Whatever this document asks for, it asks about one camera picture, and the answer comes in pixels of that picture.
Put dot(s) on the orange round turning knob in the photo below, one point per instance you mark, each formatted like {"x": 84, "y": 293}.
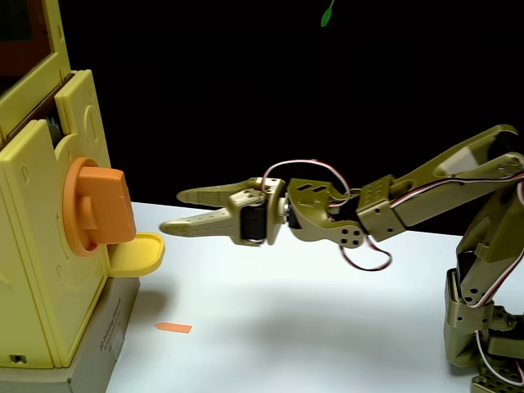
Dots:
{"x": 104, "y": 204}

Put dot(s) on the yellow toy vending machine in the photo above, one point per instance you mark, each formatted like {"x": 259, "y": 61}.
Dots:
{"x": 32, "y": 245}

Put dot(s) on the yellow dispensing tray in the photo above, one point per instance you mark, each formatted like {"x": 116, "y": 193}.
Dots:
{"x": 135, "y": 254}

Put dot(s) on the orange paper arrow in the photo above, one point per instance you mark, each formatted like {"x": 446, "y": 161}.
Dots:
{"x": 174, "y": 328}

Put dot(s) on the grey cardboard box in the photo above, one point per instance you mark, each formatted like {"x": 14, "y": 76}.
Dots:
{"x": 102, "y": 340}

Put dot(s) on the green leaf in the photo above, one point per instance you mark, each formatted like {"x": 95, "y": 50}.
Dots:
{"x": 326, "y": 18}

